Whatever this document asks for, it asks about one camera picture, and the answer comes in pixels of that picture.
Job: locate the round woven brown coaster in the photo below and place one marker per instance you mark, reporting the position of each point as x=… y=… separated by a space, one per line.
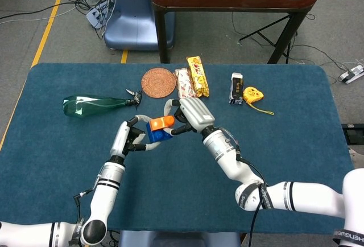
x=158 y=83

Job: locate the white snack package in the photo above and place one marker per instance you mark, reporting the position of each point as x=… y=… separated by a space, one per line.
x=185 y=86

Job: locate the black box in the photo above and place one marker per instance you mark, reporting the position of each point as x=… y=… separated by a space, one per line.
x=354 y=133

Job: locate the yellow snack package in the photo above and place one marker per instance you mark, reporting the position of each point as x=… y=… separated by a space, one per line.
x=198 y=77

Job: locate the white power strip with plugs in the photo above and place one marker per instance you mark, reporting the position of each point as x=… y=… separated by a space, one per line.
x=98 y=15

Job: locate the yellow tape measure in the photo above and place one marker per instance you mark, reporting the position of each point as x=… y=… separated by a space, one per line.
x=252 y=94

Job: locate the black and white carton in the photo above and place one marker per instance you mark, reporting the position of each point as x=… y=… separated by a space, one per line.
x=236 y=89

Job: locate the blue plastic toy brick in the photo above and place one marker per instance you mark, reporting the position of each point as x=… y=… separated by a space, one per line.
x=156 y=136

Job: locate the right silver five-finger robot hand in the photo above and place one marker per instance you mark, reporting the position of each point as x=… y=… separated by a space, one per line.
x=194 y=114

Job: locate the grey brown cloth bag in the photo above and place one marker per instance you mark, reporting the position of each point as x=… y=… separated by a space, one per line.
x=359 y=158

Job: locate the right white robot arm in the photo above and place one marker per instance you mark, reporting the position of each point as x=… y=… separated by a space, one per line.
x=307 y=198

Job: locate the blue felt table cover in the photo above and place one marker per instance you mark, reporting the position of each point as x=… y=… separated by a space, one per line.
x=170 y=187

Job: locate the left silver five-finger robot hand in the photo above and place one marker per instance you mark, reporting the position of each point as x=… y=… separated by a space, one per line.
x=120 y=140

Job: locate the blue grey machine base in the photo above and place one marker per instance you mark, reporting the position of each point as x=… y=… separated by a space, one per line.
x=133 y=16

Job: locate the blue grey robot chassis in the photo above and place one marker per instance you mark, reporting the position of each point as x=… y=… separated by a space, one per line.
x=179 y=239

